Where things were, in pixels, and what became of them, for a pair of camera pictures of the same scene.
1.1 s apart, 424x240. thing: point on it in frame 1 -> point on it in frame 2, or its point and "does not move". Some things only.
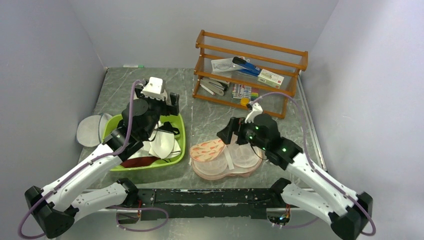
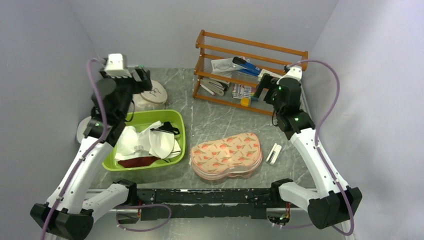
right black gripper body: [246, 133] -> [269, 82]
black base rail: [207, 203] does not move
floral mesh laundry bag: [212, 160] does not move
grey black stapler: [214, 87] does not move
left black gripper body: [159, 107] -> [129, 86]
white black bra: [163, 144] does not move
